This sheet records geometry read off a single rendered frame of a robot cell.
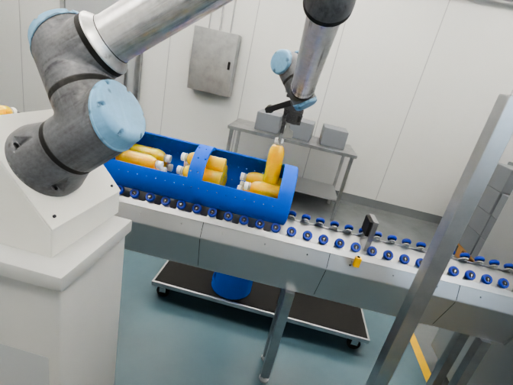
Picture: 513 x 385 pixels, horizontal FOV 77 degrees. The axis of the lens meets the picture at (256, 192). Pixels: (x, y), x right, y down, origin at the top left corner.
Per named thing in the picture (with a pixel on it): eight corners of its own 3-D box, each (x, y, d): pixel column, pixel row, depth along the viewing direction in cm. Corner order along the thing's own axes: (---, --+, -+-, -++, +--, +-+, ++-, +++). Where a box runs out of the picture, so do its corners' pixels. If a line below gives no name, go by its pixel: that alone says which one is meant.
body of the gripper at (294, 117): (299, 127, 139) (306, 98, 135) (279, 122, 139) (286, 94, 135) (298, 124, 146) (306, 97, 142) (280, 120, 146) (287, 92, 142)
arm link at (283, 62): (295, 69, 117) (311, 72, 126) (282, 41, 118) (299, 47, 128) (276, 84, 122) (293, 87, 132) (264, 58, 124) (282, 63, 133)
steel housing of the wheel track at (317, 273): (513, 356, 153) (551, 299, 141) (75, 246, 161) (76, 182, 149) (481, 315, 180) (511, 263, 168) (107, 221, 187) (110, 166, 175)
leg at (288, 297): (268, 384, 183) (295, 295, 161) (258, 382, 183) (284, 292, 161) (269, 375, 189) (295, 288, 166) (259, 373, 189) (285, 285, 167)
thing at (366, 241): (368, 252, 154) (379, 223, 149) (359, 250, 154) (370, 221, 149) (363, 241, 163) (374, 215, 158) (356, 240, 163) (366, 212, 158)
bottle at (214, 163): (224, 170, 157) (187, 161, 158) (227, 156, 154) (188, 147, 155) (221, 176, 151) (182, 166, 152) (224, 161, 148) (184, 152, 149)
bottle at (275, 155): (273, 185, 148) (282, 145, 142) (260, 180, 151) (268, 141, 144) (280, 182, 154) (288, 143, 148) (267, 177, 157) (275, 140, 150)
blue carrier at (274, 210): (282, 237, 147) (298, 179, 136) (97, 191, 150) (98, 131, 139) (285, 209, 173) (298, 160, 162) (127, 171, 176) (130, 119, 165)
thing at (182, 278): (362, 357, 217) (370, 340, 211) (149, 298, 226) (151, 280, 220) (352, 305, 265) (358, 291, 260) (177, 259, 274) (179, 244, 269)
